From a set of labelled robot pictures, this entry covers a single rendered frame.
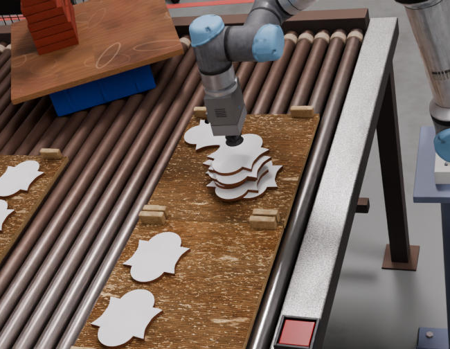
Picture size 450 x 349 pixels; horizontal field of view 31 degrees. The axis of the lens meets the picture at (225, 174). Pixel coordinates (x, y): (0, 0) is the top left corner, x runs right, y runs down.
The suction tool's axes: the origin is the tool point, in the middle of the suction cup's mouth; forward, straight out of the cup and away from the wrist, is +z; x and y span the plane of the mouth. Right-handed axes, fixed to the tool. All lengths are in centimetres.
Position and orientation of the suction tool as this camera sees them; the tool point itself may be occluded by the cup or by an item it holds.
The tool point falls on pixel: (234, 140)
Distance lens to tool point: 186.7
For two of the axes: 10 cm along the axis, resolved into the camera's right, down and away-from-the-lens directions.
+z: 2.1, 7.6, 6.1
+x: 9.5, -0.2, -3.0
